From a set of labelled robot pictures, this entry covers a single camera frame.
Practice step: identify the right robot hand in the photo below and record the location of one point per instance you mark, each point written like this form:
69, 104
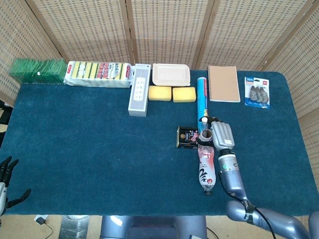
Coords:
223, 135

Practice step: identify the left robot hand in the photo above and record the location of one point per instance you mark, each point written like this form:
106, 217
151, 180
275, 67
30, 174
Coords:
6, 169

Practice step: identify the transparent test tube white cap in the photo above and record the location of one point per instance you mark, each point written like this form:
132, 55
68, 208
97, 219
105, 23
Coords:
204, 119

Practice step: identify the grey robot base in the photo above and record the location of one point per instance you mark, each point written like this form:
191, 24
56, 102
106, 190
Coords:
154, 227

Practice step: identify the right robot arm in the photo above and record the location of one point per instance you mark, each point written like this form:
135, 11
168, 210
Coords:
231, 179

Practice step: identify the white cardboard roll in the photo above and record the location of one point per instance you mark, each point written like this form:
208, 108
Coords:
206, 135

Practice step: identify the black meat tin can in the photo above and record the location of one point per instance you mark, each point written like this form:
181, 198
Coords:
187, 138

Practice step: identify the plastic bottle black cap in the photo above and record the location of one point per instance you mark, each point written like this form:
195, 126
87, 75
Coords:
207, 169

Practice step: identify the blue cling film roll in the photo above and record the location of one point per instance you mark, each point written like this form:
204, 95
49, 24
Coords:
202, 99

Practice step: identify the kraft spiral notebook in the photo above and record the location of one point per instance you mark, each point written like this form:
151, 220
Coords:
223, 83

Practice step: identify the blue blister card pack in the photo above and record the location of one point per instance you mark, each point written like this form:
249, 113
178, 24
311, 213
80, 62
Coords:
257, 93

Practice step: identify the yellow sponge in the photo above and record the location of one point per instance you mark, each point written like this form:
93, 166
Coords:
184, 94
160, 93

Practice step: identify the beige lidded food container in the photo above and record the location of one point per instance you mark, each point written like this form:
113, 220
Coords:
170, 74

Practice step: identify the metal table leg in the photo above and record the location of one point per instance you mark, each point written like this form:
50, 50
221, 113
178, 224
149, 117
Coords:
74, 227

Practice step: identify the white power strip box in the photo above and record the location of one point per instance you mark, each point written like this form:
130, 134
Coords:
139, 92

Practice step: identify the blue table cloth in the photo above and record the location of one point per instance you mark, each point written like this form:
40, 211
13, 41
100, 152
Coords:
99, 149

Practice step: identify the green sponge pack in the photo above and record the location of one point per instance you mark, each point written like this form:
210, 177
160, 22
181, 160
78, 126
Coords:
37, 71

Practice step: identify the woven bamboo folding screen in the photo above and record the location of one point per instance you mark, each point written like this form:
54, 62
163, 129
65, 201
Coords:
169, 30

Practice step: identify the wrapped yellow sponge multipack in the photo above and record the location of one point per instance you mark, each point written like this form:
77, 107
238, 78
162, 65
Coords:
97, 74

